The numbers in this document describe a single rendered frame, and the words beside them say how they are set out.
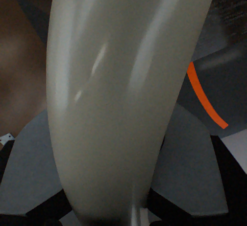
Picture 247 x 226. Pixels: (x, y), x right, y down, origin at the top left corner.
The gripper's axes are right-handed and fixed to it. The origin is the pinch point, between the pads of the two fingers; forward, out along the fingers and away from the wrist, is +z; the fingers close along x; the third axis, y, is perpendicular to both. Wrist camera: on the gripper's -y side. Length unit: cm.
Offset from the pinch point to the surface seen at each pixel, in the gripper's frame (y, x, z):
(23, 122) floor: 74, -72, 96
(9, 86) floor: 45, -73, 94
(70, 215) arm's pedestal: 68, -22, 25
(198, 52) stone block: 4.8, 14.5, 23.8
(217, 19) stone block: -2.8, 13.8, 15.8
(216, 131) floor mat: 80, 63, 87
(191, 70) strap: 34, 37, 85
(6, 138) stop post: 93, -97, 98
